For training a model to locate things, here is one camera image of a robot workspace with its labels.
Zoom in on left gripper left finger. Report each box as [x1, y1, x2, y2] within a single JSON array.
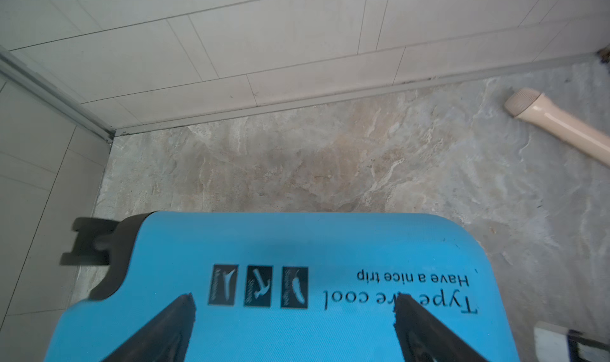
[[103, 294, 196, 362]]

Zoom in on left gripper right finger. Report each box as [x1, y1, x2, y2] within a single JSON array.
[[394, 294, 486, 361]]

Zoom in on blue hard-shell suitcase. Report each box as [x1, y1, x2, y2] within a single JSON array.
[[45, 212, 518, 361]]

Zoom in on small white remote control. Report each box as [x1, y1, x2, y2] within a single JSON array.
[[534, 322, 609, 362]]

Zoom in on beige wooden handle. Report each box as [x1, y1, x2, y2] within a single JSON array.
[[505, 88, 609, 167]]

